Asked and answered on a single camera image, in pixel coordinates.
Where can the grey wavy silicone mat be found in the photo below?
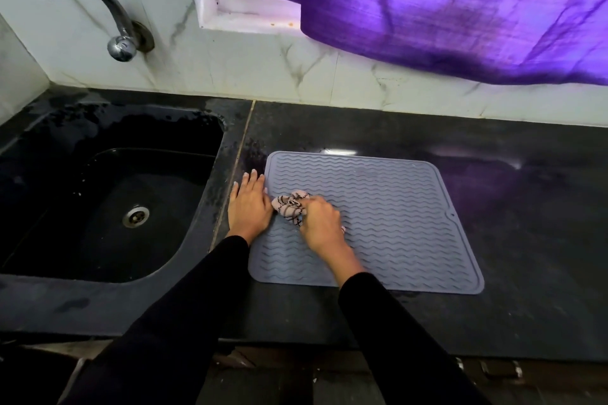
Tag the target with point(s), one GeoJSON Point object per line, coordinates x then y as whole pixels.
{"type": "Point", "coordinates": [380, 224]}

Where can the person's right fingers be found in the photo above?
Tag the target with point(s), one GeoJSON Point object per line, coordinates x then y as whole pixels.
{"type": "Point", "coordinates": [311, 205]}

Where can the person's right forearm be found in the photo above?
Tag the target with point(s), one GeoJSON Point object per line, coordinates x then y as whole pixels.
{"type": "Point", "coordinates": [403, 343]}

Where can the black stone sink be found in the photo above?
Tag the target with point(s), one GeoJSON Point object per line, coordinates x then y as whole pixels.
{"type": "Point", "coordinates": [104, 210]}

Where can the purple curtain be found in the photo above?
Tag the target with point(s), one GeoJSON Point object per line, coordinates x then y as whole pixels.
{"type": "Point", "coordinates": [427, 6]}

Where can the person's left fingers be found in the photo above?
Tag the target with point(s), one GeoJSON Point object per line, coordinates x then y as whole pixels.
{"type": "Point", "coordinates": [249, 184]}

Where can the person's left hand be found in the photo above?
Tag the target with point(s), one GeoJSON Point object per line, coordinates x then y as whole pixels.
{"type": "Point", "coordinates": [248, 210]}

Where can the chrome wall tap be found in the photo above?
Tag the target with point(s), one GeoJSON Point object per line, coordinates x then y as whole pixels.
{"type": "Point", "coordinates": [95, 1]}

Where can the pink patterned cleaning cloth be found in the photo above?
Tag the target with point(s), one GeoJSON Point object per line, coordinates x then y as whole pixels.
{"type": "Point", "coordinates": [289, 207]}

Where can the steel sink drain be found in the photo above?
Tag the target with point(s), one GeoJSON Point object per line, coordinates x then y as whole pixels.
{"type": "Point", "coordinates": [136, 216]}

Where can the person's right hand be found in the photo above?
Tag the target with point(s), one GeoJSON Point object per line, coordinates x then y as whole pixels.
{"type": "Point", "coordinates": [323, 226]}

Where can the person's left forearm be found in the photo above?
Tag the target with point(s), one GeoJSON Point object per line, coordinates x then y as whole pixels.
{"type": "Point", "coordinates": [180, 319]}

